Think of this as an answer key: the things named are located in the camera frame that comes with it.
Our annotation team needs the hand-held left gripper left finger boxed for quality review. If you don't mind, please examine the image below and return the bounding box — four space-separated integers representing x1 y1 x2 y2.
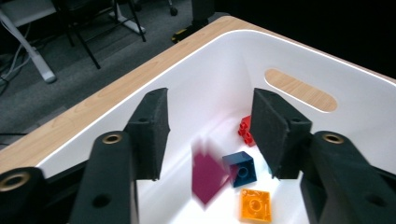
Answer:
123 87 171 181

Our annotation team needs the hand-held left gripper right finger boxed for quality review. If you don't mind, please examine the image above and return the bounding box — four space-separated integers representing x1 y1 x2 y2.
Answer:
250 88 313 180

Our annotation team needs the red toy brick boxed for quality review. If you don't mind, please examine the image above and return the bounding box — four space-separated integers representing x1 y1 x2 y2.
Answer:
237 115 258 147

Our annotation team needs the dark blue toy brick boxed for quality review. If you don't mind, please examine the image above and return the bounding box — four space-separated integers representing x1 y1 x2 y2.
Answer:
221 151 259 189

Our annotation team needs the magenta toy brick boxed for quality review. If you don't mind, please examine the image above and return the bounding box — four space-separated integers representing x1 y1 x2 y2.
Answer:
190 139 240 211

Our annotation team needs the yellow-orange toy brick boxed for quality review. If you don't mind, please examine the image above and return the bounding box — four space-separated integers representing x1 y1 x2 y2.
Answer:
238 188 273 224

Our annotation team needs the white plastic bin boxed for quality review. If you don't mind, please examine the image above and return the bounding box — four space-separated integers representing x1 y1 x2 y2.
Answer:
35 29 396 224

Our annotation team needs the hazard-striped black base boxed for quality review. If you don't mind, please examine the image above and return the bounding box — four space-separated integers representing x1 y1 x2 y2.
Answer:
171 18 219 44

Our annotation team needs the black metal chair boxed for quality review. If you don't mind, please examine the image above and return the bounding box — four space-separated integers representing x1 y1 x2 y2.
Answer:
50 0 148 70

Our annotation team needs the office chair with castors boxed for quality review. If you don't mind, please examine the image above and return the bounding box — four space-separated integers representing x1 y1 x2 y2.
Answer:
167 0 179 17

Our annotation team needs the bundle of floor cables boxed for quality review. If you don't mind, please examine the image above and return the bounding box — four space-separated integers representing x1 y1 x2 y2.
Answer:
0 22 34 94

